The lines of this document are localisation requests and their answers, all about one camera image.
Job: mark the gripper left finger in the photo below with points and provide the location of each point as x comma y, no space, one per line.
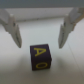
12,29

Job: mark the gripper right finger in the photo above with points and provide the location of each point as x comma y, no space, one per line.
67,29

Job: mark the purple block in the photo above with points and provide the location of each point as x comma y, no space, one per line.
40,56

